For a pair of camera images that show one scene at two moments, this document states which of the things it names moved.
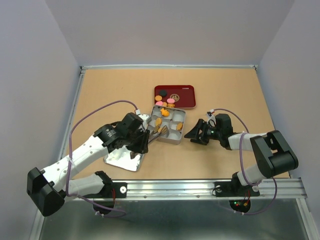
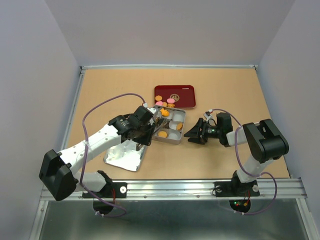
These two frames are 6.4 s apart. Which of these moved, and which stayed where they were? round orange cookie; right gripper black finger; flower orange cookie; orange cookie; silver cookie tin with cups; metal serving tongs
Moved: orange cookie; metal serving tongs
Stayed: flower orange cookie; silver cookie tin with cups; right gripper black finger; round orange cookie
